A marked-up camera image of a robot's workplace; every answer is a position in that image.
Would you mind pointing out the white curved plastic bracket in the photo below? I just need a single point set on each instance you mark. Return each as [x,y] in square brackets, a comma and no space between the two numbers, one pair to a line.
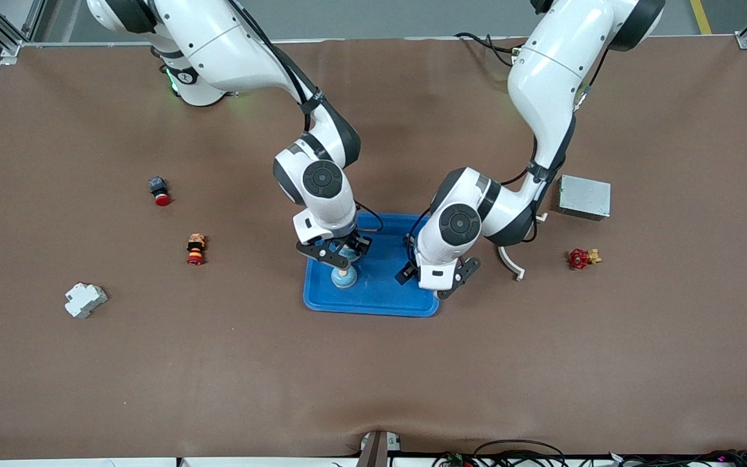
[509,263]

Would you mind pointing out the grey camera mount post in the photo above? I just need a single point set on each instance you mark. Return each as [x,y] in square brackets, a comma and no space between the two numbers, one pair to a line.
[373,451]

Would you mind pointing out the red yellow push button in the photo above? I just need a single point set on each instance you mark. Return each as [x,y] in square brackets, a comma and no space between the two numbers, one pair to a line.
[196,253]

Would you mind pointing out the black red emergency button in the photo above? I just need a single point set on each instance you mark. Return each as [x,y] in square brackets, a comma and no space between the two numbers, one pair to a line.
[161,194]

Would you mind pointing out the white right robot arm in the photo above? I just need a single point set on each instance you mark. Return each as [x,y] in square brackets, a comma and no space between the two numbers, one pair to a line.
[218,45]

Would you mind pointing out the red handwheel brass valve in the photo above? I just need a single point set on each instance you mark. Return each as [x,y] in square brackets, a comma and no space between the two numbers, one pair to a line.
[578,259]

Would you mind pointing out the blue plastic tray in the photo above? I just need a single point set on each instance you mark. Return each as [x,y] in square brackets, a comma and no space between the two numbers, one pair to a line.
[380,295]

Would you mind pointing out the white circuit breaker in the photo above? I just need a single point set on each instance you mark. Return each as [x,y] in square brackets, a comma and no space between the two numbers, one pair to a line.
[85,300]

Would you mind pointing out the grey metal box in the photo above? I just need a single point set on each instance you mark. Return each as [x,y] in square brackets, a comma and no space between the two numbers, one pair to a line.
[584,196]

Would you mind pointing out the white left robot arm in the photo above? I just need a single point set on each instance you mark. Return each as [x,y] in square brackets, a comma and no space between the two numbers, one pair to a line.
[542,78]

